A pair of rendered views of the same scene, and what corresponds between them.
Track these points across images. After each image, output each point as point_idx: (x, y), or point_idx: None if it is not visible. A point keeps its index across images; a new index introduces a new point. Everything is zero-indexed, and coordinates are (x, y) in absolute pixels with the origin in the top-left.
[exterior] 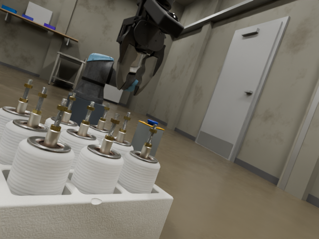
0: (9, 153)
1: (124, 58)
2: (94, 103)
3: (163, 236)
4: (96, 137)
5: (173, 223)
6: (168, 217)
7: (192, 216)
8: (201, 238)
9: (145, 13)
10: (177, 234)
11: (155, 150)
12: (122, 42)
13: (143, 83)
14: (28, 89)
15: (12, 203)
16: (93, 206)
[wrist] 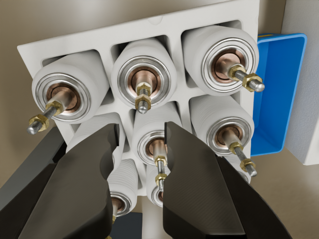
0: (236, 101)
1: (216, 168)
2: (160, 186)
3: (26, 77)
4: (120, 181)
5: (0, 103)
6: (3, 114)
7: None
8: None
9: None
10: (1, 80)
11: (4, 187)
12: (280, 221)
13: (100, 133)
14: None
15: (246, 1)
16: (157, 16)
